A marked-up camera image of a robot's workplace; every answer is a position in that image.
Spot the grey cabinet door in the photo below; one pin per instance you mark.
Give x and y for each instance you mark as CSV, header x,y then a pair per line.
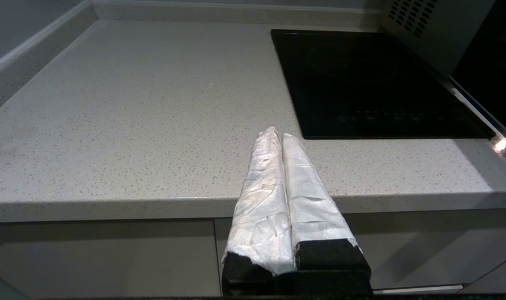
x,y
424,246
103,258

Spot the left gripper white wrapped right finger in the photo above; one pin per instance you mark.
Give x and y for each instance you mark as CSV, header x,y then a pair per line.
x,y
311,204

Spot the black glass microwave door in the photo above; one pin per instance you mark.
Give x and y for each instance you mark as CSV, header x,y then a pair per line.
x,y
494,71

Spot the left gripper white wrapped left finger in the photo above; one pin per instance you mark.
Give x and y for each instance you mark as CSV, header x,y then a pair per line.
x,y
261,208

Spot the black induction cooktop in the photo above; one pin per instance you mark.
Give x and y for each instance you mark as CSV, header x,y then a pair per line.
x,y
369,83

